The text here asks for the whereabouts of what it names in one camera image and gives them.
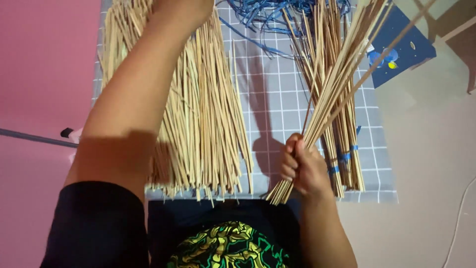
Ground heap of blue plastic strings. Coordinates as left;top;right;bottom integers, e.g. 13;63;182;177
217;0;352;58

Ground person's right hand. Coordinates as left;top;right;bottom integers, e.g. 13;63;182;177
280;133;334;197

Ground dark blue printed box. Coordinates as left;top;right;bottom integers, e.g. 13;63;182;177
366;4;437;89

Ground loose pile of bamboo sticks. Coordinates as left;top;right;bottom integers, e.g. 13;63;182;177
97;0;255;207

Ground person's black printed shirt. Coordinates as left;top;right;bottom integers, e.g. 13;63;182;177
40;181;302;268

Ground tied bundles of bamboo sticks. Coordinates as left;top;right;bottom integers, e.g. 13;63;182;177
281;0;366;199

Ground person's left hand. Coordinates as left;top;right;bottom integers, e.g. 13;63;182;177
150;0;215;31

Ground wooden furniture frame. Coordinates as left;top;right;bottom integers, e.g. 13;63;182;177
411;0;476;94

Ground white cable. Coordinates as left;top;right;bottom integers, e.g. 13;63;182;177
442;177;476;268

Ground bunch of bamboo sticks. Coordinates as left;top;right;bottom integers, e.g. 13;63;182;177
266;0;436;206

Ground grey metal rod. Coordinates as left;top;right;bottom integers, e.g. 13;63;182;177
0;128;79;149

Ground grey checked cloth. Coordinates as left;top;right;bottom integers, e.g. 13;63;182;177
92;0;399;204

